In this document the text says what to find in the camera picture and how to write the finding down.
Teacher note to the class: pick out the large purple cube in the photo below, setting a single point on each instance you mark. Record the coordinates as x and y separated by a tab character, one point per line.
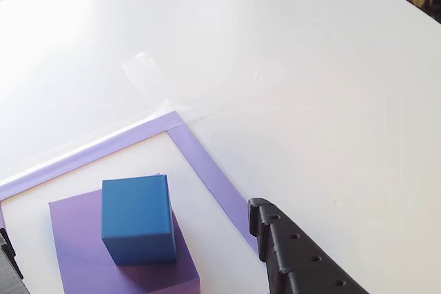
79	239

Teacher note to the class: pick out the small blue cube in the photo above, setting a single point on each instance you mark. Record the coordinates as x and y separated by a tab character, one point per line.
134	208

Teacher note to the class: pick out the purple square tape frame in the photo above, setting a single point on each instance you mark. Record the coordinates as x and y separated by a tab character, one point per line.
206	166

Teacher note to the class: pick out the clear tape strip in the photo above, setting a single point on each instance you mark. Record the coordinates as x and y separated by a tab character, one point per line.
144	73

